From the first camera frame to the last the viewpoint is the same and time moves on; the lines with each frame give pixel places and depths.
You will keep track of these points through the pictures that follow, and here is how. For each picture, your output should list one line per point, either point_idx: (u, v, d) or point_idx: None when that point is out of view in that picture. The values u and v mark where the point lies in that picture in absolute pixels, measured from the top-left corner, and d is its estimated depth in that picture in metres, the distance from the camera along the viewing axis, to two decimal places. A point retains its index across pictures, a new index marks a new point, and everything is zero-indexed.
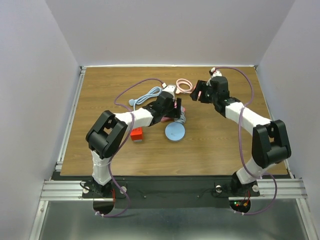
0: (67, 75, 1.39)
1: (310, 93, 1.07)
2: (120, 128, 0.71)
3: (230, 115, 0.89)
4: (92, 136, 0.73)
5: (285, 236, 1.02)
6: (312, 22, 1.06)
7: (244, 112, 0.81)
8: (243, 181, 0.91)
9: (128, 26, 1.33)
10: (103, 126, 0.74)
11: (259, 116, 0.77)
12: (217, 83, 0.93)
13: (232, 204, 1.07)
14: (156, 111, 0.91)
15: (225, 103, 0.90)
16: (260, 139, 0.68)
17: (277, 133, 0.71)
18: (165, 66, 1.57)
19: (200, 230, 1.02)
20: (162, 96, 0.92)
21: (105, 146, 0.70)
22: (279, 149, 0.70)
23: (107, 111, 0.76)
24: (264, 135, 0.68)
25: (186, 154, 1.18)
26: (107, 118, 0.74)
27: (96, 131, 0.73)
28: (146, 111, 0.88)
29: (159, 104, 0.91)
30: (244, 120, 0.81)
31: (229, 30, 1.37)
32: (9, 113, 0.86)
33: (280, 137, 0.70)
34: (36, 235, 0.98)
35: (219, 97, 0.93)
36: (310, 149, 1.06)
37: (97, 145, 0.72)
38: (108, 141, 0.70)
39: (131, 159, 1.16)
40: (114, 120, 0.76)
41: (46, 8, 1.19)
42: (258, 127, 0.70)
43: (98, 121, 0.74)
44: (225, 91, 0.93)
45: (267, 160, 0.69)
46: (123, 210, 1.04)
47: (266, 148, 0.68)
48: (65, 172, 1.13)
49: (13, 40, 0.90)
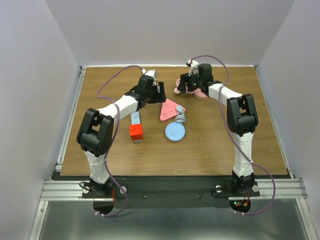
0: (66, 75, 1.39)
1: (310, 93, 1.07)
2: (107, 123, 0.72)
3: (212, 94, 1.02)
4: (82, 137, 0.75)
5: (285, 236, 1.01)
6: (313, 22, 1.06)
7: (223, 90, 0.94)
8: (240, 174, 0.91)
9: (128, 26, 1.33)
10: (90, 125, 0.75)
11: (233, 92, 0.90)
12: (201, 68, 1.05)
13: (232, 204, 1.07)
14: (140, 95, 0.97)
15: (208, 85, 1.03)
16: (231, 109, 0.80)
17: (246, 103, 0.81)
18: (165, 66, 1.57)
19: (200, 230, 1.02)
20: (144, 78, 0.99)
21: (98, 144, 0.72)
22: (249, 118, 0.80)
23: (90, 110, 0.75)
24: (234, 104, 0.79)
25: (186, 153, 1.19)
26: (92, 116, 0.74)
27: (85, 131, 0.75)
28: (130, 98, 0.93)
29: (141, 87, 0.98)
30: (223, 96, 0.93)
31: (229, 30, 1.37)
32: (9, 113, 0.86)
33: (249, 107, 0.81)
34: (36, 235, 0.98)
35: (204, 80, 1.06)
36: (310, 149, 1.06)
37: (89, 144, 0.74)
38: (99, 138, 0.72)
39: (131, 159, 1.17)
40: (99, 116, 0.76)
41: (46, 8, 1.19)
42: (230, 99, 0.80)
43: (84, 121, 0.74)
44: (209, 75, 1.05)
45: (238, 127, 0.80)
46: (120, 210, 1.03)
47: (237, 116, 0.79)
48: (65, 172, 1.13)
49: (13, 40, 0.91)
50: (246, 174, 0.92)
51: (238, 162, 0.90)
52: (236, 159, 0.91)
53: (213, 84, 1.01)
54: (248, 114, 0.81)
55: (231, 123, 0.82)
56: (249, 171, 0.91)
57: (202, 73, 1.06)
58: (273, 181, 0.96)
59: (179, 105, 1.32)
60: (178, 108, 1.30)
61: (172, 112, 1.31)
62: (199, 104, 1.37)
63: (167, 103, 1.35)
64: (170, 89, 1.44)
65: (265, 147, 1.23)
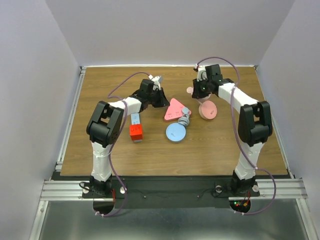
0: (66, 75, 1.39)
1: (310, 93, 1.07)
2: (118, 114, 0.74)
3: (222, 95, 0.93)
4: (92, 127, 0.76)
5: (284, 236, 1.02)
6: (313, 22, 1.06)
7: (236, 93, 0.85)
8: (241, 176, 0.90)
9: (128, 26, 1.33)
10: (100, 116, 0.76)
11: (247, 97, 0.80)
12: (209, 68, 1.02)
13: (232, 204, 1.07)
14: (142, 99, 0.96)
15: (218, 84, 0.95)
16: (245, 119, 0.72)
17: (263, 112, 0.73)
18: (165, 66, 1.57)
19: (200, 230, 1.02)
20: (144, 82, 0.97)
21: (108, 133, 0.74)
22: (263, 128, 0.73)
23: (101, 102, 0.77)
24: (249, 114, 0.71)
25: (186, 153, 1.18)
26: (103, 108, 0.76)
27: (95, 121, 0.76)
28: (135, 98, 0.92)
29: (143, 91, 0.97)
30: (235, 100, 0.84)
31: (229, 29, 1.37)
32: (9, 113, 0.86)
33: (265, 118, 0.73)
34: (36, 235, 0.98)
35: (212, 79, 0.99)
36: (310, 149, 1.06)
37: (99, 134, 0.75)
38: (110, 128, 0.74)
39: (130, 159, 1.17)
40: (109, 109, 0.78)
41: (46, 8, 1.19)
42: (245, 106, 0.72)
43: (95, 112, 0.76)
44: (217, 73, 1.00)
45: (250, 136, 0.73)
46: (118, 210, 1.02)
47: (250, 125, 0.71)
48: (65, 172, 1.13)
49: (13, 40, 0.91)
50: (248, 176, 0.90)
51: (242, 167, 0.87)
52: (240, 163, 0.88)
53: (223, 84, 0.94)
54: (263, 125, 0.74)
55: (245, 134, 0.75)
56: (252, 174, 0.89)
57: (210, 72, 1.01)
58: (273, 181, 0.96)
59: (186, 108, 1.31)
60: (184, 110, 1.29)
61: (178, 113, 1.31)
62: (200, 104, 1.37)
63: (174, 103, 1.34)
64: (170, 89, 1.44)
65: (265, 147, 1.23)
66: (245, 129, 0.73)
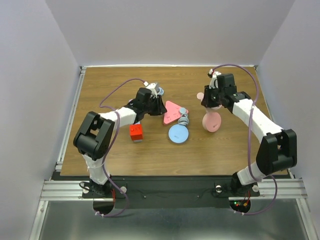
0: (66, 75, 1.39)
1: (311, 93, 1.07)
2: (108, 126, 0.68)
3: (237, 112, 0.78)
4: (80, 139, 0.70)
5: (285, 236, 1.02)
6: (313, 21, 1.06)
7: (254, 114, 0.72)
8: (243, 182, 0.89)
9: (128, 26, 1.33)
10: (89, 128, 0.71)
11: (271, 122, 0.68)
12: (221, 78, 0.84)
13: (232, 204, 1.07)
14: (138, 109, 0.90)
15: (234, 99, 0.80)
16: (267, 151, 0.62)
17: (287, 143, 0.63)
18: (165, 66, 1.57)
19: (200, 230, 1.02)
20: (141, 92, 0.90)
21: (96, 147, 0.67)
22: (286, 159, 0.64)
23: (91, 112, 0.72)
24: (272, 147, 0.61)
25: (186, 153, 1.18)
26: (93, 119, 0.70)
27: (83, 133, 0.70)
28: (128, 109, 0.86)
29: (139, 100, 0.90)
30: (254, 123, 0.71)
31: (229, 29, 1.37)
32: (9, 112, 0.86)
33: (290, 149, 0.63)
34: (36, 235, 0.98)
35: (226, 92, 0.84)
36: (310, 149, 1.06)
37: (87, 148, 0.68)
38: (98, 141, 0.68)
39: (130, 159, 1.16)
40: (99, 120, 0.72)
41: (46, 8, 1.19)
42: (267, 137, 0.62)
43: (83, 123, 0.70)
44: (231, 86, 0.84)
45: (271, 168, 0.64)
46: (122, 210, 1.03)
47: (272, 158, 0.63)
48: (65, 172, 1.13)
49: (14, 40, 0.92)
50: (250, 183, 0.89)
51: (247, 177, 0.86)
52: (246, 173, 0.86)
53: (240, 100, 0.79)
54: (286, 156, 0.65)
55: (264, 164, 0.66)
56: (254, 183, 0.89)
57: (222, 84, 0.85)
58: (275, 183, 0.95)
59: (182, 108, 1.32)
60: (181, 110, 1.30)
61: (176, 114, 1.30)
62: (200, 105, 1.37)
63: (170, 106, 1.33)
64: (170, 89, 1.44)
65: None
66: (266, 161, 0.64)
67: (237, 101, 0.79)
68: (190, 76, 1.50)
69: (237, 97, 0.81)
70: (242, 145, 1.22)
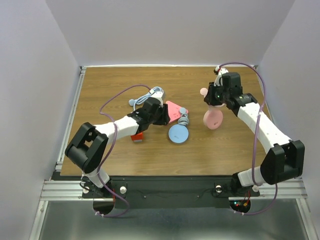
0: (66, 75, 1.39)
1: (311, 93, 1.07)
2: (99, 142, 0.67)
3: (244, 117, 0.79)
4: (71, 150, 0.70)
5: (285, 236, 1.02)
6: (313, 21, 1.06)
7: (261, 122, 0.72)
8: (243, 183, 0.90)
9: (127, 25, 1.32)
10: (82, 139, 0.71)
11: (278, 131, 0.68)
12: (227, 78, 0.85)
13: (233, 204, 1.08)
14: (142, 119, 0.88)
15: (239, 100, 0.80)
16: (274, 163, 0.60)
17: (295, 155, 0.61)
18: (165, 66, 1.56)
19: (200, 230, 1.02)
20: (149, 101, 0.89)
21: (85, 160, 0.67)
22: (291, 170, 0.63)
23: (86, 124, 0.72)
24: (280, 159, 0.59)
25: (186, 153, 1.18)
26: (87, 131, 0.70)
27: (75, 145, 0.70)
28: (131, 120, 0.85)
29: (145, 110, 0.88)
30: (261, 131, 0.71)
31: (229, 29, 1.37)
32: (9, 112, 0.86)
33: (296, 161, 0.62)
34: (36, 235, 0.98)
35: (231, 93, 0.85)
36: (310, 149, 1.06)
37: (78, 160, 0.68)
38: (88, 155, 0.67)
39: (130, 159, 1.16)
40: (94, 132, 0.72)
41: (46, 7, 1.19)
42: (275, 148, 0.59)
43: (77, 135, 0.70)
44: (237, 86, 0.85)
45: (276, 179, 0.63)
46: (123, 211, 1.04)
47: (279, 170, 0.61)
48: (65, 172, 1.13)
49: (14, 40, 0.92)
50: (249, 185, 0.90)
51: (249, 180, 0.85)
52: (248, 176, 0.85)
53: (246, 104, 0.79)
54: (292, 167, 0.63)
55: (269, 175, 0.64)
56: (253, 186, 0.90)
57: (228, 84, 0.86)
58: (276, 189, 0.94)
59: (183, 108, 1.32)
60: (182, 110, 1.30)
61: (176, 114, 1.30)
62: (200, 105, 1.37)
63: (171, 106, 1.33)
64: (170, 89, 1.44)
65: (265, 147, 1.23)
66: (271, 172, 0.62)
67: (243, 105, 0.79)
68: (190, 76, 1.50)
69: (243, 99, 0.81)
70: (242, 145, 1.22)
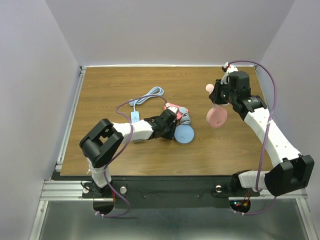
0: (66, 75, 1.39)
1: (311, 93, 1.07)
2: (115, 140, 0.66)
3: (251, 124, 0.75)
4: (86, 143, 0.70)
5: (285, 236, 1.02)
6: (313, 22, 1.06)
7: (270, 132, 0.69)
8: (243, 185, 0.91)
9: (128, 25, 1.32)
10: (99, 134, 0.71)
11: (288, 143, 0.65)
12: (235, 78, 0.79)
13: (232, 204, 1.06)
14: (158, 126, 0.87)
15: (248, 105, 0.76)
16: (281, 177, 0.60)
17: (303, 170, 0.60)
18: (165, 66, 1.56)
19: (200, 229, 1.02)
20: (167, 111, 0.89)
21: (97, 156, 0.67)
22: (298, 184, 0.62)
23: (105, 120, 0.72)
24: (287, 174, 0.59)
25: (186, 153, 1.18)
26: (104, 127, 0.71)
27: (91, 138, 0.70)
28: (147, 124, 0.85)
29: (162, 119, 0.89)
30: (269, 141, 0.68)
31: (230, 29, 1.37)
32: (9, 112, 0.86)
33: (304, 175, 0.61)
34: (36, 236, 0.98)
35: (239, 95, 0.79)
36: (310, 150, 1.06)
37: (90, 154, 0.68)
38: (101, 151, 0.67)
39: (130, 159, 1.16)
40: (111, 129, 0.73)
41: (46, 8, 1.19)
42: (283, 164, 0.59)
43: (94, 129, 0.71)
44: (245, 88, 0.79)
45: (282, 192, 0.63)
46: (124, 212, 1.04)
47: (285, 184, 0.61)
48: (65, 172, 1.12)
49: (14, 41, 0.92)
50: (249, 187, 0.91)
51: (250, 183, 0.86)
52: (249, 179, 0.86)
53: (255, 110, 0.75)
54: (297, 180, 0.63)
55: (273, 187, 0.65)
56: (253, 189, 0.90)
57: (236, 85, 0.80)
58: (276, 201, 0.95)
59: (183, 107, 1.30)
60: (182, 110, 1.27)
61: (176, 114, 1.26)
62: (200, 105, 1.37)
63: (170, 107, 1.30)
64: (170, 89, 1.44)
65: None
66: (276, 186, 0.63)
67: (251, 110, 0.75)
68: (190, 76, 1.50)
69: (251, 103, 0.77)
70: (242, 145, 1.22)
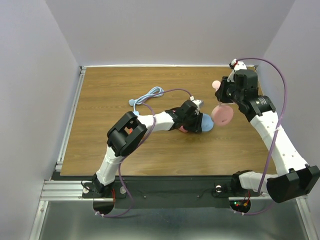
0: (66, 75, 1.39)
1: (311, 93, 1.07)
2: (139, 131, 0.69)
3: (257, 127, 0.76)
4: (113, 133, 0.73)
5: (285, 236, 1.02)
6: (313, 22, 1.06)
7: (278, 139, 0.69)
8: (243, 185, 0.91)
9: (128, 26, 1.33)
10: (125, 126, 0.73)
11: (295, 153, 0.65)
12: (243, 77, 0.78)
13: (232, 204, 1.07)
14: (178, 117, 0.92)
15: (255, 106, 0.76)
16: (285, 187, 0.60)
17: (309, 180, 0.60)
18: (165, 66, 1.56)
19: (200, 229, 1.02)
20: (187, 103, 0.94)
21: (123, 146, 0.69)
22: (300, 191, 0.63)
23: (130, 112, 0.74)
24: (292, 186, 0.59)
25: (186, 153, 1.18)
26: (130, 119, 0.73)
27: (118, 129, 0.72)
28: (168, 116, 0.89)
29: (182, 110, 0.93)
30: (276, 149, 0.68)
31: (230, 29, 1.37)
32: (9, 112, 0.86)
33: (307, 186, 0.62)
34: (36, 236, 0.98)
35: (246, 95, 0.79)
36: (309, 149, 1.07)
37: (116, 144, 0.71)
38: (127, 141, 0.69)
39: (131, 159, 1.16)
40: (135, 122, 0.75)
41: (47, 8, 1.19)
42: (289, 175, 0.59)
43: (121, 120, 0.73)
44: (253, 88, 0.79)
45: (283, 199, 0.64)
46: (125, 211, 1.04)
47: (288, 193, 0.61)
48: (65, 172, 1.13)
49: (14, 41, 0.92)
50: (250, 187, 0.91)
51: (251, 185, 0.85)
52: (250, 180, 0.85)
53: (263, 113, 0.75)
54: (300, 188, 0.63)
55: (275, 194, 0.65)
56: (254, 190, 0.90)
57: (243, 84, 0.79)
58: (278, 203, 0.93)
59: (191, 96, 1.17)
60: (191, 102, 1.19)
61: None
62: None
63: None
64: (170, 89, 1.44)
65: (265, 147, 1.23)
66: (278, 194, 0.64)
67: (259, 113, 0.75)
68: (190, 76, 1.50)
69: (259, 104, 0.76)
70: (242, 145, 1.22)
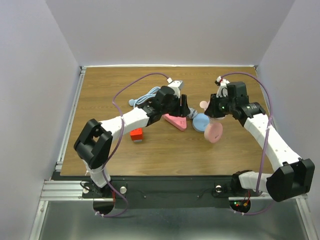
0: (66, 75, 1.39)
1: (311, 92, 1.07)
2: (104, 140, 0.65)
3: (250, 129, 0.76)
4: (79, 146, 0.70)
5: (285, 236, 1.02)
6: (313, 21, 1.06)
7: (269, 137, 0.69)
8: (244, 186, 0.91)
9: (127, 26, 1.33)
10: (89, 136, 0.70)
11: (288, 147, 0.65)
12: (232, 87, 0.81)
13: (232, 204, 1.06)
14: (154, 111, 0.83)
15: (247, 110, 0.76)
16: (282, 182, 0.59)
17: (304, 173, 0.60)
18: (165, 66, 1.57)
19: (200, 229, 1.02)
20: (161, 92, 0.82)
21: (91, 158, 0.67)
22: (300, 187, 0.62)
23: (92, 120, 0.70)
24: (288, 178, 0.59)
25: (186, 154, 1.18)
26: (93, 128, 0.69)
27: (82, 141, 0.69)
28: (140, 113, 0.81)
29: (157, 101, 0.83)
30: (269, 146, 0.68)
31: (229, 29, 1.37)
32: (9, 112, 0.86)
33: (304, 179, 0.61)
34: (36, 236, 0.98)
35: (237, 103, 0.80)
36: (310, 149, 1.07)
37: (85, 157, 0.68)
38: (94, 153, 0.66)
39: (130, 159, 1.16)
40: (100, 129, 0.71)
41: (47, 8, 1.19)
42: (283, 167, 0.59)
43: (84, 131, 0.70)
44: (243, 96, 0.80)
45: (284, 197, 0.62)
46: (124, 210, 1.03)
47: (287, 188, 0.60)
48: (65, 172, 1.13)
49: (14, 41, 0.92)
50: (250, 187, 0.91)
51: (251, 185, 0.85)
52: (250, 180, 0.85)
53: (254, 115, 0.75)
54: (299, 184, 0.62)
55: (275, 193, 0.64)
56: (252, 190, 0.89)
57: (233, 93, 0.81)
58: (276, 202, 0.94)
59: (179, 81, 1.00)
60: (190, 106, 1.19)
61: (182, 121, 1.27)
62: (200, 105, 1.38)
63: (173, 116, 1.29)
64: None
65: None
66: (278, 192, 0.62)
67: (250, 116, 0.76)
68: (190, 76, 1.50)
69: (251, 109, 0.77)
70: (242, 145, 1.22)
